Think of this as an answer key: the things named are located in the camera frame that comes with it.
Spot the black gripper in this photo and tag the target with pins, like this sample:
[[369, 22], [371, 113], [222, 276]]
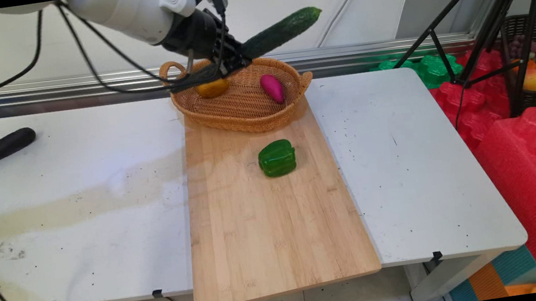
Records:
[[195, 34]]

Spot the long green cucumber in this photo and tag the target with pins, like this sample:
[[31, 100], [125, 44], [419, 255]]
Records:
[[283, 28]]

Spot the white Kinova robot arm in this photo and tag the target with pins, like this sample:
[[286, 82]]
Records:
[[123, 12]]

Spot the brown yellow potato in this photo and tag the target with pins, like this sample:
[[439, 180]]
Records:
[[213, 89]]

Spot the pink sweet potato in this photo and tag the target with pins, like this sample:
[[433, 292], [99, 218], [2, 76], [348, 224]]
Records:
[[272, 88]]

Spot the woven wicker basket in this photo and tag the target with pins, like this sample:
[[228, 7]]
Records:
[[248, 114]]

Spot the green bell pepper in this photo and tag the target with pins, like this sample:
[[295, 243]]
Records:
[[277, 158]]

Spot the wooden cutting board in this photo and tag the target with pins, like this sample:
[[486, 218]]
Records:
[[267, 227]]

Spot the green foam mat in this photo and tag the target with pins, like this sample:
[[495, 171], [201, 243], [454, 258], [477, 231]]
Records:
[[434, 71]]

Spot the small red foam mat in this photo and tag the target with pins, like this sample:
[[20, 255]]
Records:
[[472, 105]]

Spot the black tripod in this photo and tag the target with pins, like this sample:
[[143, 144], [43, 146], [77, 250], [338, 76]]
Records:
[[505, 3]]

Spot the orange red mango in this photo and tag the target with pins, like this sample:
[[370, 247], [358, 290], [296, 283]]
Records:
[[534, 80]]

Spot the white table leg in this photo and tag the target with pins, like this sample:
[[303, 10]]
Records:
[[448, 282]]

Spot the large red foam mat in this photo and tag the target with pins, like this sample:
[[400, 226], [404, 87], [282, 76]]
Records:
[[532, 179]]

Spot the teal orange floor mat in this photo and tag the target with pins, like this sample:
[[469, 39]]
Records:
[[488, 282]]

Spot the aluminium wall rail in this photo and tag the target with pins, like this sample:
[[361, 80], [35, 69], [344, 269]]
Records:
[[363, 50]]

